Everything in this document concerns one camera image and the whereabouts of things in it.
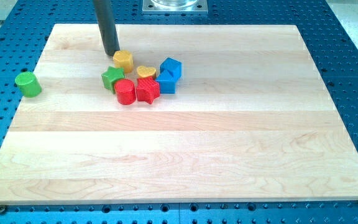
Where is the blue perforated table plate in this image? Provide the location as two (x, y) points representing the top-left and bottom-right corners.
(0, 1), (358, 223)

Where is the red cylinder block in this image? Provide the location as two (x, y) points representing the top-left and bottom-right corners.
(114, 79), (136, 105)

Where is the blue arrow-shaped block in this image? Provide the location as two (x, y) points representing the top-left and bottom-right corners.
(155, 70), (178, 94)

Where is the yellow heart block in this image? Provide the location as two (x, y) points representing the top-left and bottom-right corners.
(136, 65), (157, 79)

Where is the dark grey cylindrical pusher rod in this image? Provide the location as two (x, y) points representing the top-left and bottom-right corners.
(93, 0), (120, 56)

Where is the red star block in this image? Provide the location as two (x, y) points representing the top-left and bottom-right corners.
(135, 77), (160, 105)

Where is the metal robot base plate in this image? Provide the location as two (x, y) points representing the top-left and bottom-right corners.
(140, 0), (209, 15)

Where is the yellow hexagon block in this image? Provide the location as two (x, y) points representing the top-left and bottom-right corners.
(113, 50), (134, 73)

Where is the green star block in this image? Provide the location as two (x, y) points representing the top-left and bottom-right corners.
(101, 67), (125, 94)

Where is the blue cube block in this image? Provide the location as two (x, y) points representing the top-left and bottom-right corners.
(160, 57), (182, 80)

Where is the green cylinder block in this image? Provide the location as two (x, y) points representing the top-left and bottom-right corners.
(14, 72), (42, 98)

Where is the light wooden board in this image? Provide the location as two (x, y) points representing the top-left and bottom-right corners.
(0, 24), (358, 205)

